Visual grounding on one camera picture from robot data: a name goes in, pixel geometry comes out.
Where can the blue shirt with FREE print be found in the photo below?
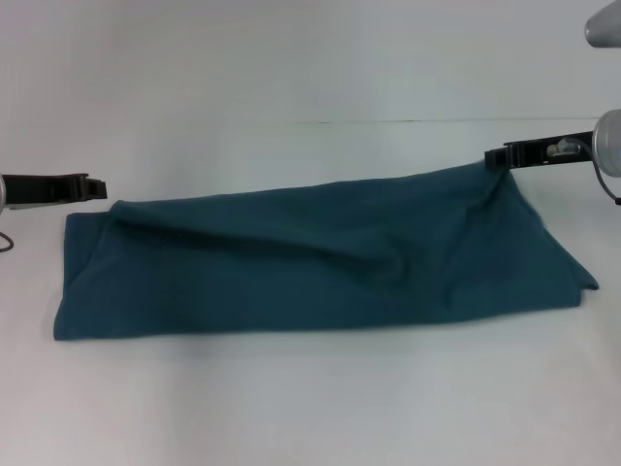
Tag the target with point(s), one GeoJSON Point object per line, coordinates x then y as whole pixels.
{"type": "Point", "coordinates": [315, 262]}

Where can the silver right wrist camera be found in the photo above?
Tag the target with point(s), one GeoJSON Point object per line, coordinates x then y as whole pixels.
{"type": "Point", "coordinates": [604, 24]}

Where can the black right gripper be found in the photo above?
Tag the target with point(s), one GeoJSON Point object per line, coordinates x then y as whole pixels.
{"type": "Point", "coordinates": [543, 151]}

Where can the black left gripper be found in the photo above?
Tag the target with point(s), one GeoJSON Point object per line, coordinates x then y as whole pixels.
{"type": "Point", "coordinates": [39, 190]}

